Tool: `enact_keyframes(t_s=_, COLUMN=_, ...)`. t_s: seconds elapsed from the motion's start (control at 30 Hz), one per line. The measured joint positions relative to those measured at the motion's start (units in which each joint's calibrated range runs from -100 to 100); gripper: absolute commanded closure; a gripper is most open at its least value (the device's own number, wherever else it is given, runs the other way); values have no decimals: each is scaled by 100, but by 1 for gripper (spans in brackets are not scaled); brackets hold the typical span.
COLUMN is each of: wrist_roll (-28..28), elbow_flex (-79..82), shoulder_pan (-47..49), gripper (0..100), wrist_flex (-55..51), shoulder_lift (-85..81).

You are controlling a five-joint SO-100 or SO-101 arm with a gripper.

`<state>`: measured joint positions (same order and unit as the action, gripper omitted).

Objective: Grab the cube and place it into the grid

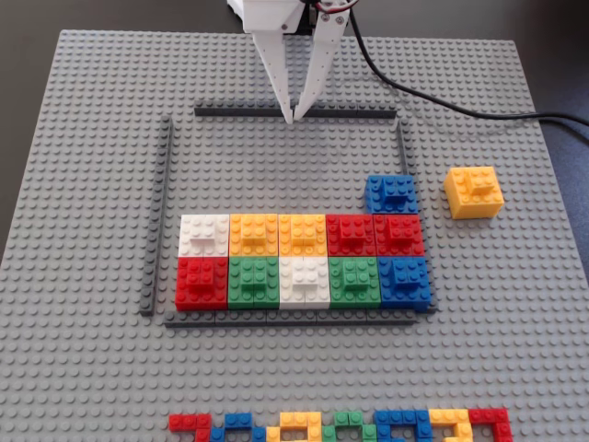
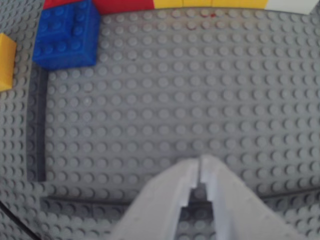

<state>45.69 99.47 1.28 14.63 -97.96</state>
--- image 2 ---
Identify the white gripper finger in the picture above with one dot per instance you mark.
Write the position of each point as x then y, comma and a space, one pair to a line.
240, 212
155, 212

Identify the yellow brick cube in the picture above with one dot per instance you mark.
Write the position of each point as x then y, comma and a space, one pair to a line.
6, 62
237, 3
170, 3

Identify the blue brick cube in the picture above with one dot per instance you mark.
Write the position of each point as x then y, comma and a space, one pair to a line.
65, 32

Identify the white brick cube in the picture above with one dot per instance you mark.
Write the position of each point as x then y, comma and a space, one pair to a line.
287, 5

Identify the grey studded baseplate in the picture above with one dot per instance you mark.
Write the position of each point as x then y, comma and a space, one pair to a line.
175, 100

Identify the dark grey brick strip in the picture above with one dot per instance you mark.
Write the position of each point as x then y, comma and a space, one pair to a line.
37, 125

